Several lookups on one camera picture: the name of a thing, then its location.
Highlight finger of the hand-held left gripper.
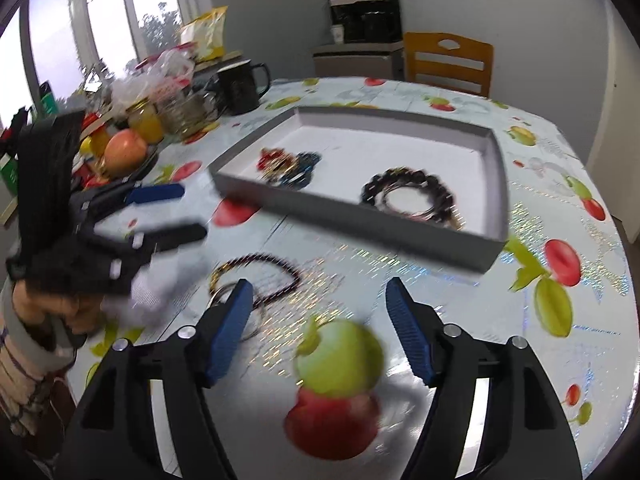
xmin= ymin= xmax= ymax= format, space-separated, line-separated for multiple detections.
xmin=80 ymin=182 xmax=187 ymax=224
xmin=86 ymin=222 xmax=209 ymax=262

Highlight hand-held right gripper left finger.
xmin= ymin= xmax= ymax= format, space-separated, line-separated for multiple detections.
xmin=65 ymin=278 xmax=256 ymax=480

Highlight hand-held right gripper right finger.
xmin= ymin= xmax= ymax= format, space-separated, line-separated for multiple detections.
xmin=385 ymin=276 xmax=583 ymax=480

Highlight small brown bead bracelet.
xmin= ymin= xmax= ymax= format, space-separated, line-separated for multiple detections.
xmin=210 ymin=255 xmax=304 ymax=307

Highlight red bead gold jewelry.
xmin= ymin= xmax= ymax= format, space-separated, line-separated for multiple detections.
xmin=257 ymin=147 xmax=297 ymax=182

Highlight grey shallow tray box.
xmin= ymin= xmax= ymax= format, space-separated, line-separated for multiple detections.
xmin=208 ymin=105 xmax=509 ymax=273

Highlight dark blue bead bracelet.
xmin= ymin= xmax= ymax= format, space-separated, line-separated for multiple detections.
xmin=280 ymin=152 xmax=322 ymax=189

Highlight large dark bead bracelet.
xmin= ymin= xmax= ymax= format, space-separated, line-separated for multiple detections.
xmin=361 ymin=167 xmax=459 ymax=227

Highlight person's left forearm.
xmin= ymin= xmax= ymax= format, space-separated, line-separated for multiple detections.
xmin=0 ymin=285 xmax=88 ymax=438

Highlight person's left hand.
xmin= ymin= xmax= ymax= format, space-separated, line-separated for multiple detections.
xmin=12 ymin=282 xmax=104 ymax=337

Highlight black plate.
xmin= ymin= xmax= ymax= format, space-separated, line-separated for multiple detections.
xmin=75 ymin=150 xmax=160 ymax=192

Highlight fruit print tablecloth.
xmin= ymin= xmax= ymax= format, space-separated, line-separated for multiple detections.
xmin=65 ymin=76 xmax=640 ymax=480

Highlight orange grapefruit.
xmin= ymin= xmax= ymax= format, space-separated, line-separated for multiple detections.
xmin=104 ymin=129 xmax=149 ymax=177

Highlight glass jar yellow contents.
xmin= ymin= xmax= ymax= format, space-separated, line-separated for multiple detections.
xmin=127 ymin=102 xmax=165 ymax=145

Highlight white cloth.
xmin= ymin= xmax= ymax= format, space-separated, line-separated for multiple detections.
xmin=104 ymin=255 xmax=217 ymax=327

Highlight yellow bottle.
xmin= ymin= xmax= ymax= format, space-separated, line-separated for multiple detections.
xmin=80 ymin=132 xmax=110 ymax=159

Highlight clear glass jar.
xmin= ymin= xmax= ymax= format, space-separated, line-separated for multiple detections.
xmin=157 ymin=90 xmax=208 ymax=137

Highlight green spray can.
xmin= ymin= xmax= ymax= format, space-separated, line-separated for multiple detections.
xmin=39 ymin=80 xmax=63 ymax=117

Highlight clear plastic bag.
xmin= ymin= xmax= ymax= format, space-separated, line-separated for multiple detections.
xmin=110 ymin=47 xmax=196 ymax=107

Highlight black mug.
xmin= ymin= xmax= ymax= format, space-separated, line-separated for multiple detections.
xmin=216 ymin=59 xmax=271 ymax=116

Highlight yellow snack bags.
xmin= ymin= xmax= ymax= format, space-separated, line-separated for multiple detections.
xmin=179 ymin=6 xmax=230 ymax=61

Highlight window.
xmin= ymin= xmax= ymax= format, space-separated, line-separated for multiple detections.
xmin=0 ymin=0 xmax=201 ymax=126

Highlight grey cabinet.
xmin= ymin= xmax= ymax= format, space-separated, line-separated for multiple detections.
xmin=313 ymin=41 xmax=405 ymax=81

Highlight black coffee machine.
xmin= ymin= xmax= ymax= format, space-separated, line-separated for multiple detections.
xmin=328 ymin=0 xmax=403 ymax=45

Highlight wooden chair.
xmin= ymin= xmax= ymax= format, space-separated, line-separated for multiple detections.
xmin=403 ymin=31 xmax=494 ymax=97

